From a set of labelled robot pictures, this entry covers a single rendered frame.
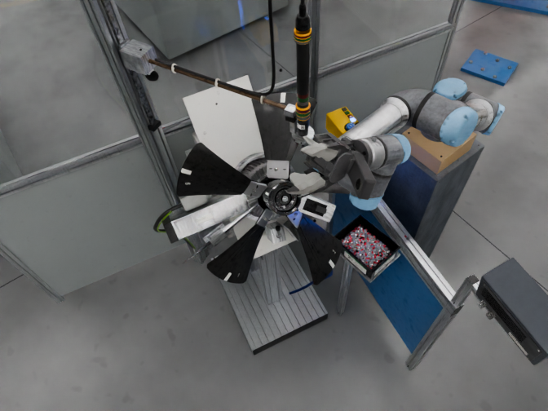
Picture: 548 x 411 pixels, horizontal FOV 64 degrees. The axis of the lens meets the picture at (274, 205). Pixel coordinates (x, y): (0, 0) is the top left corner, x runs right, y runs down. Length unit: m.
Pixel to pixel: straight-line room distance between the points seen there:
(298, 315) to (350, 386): 0.45
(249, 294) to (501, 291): 1.52
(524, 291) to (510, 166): 2.09
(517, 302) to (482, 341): 1.32
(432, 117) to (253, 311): 1.60
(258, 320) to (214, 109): 1.29
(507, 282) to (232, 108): 1.09
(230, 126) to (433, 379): 1.68
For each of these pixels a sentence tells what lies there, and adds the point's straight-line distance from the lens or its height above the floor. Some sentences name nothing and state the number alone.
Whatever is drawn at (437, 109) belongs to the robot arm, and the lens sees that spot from 1.37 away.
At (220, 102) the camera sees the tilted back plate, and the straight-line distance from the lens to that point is 1.70.
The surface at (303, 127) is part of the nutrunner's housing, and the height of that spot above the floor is 1.49.
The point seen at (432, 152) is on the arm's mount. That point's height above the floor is 1.08.
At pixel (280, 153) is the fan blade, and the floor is 1.30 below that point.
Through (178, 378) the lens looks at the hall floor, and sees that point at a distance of 2.59.
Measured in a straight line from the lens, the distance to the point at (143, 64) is 1.59.
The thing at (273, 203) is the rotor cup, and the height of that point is 1.22.
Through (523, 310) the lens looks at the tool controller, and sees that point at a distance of 1.43.
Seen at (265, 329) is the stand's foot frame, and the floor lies 0.08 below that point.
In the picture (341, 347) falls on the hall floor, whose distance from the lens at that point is 2.56.
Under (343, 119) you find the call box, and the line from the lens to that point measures 1.96.
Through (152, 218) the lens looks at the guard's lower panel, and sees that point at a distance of 2.55.
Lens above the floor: 2.44
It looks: 55 degrees down
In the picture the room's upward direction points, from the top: 6 degrees counter-clockwise
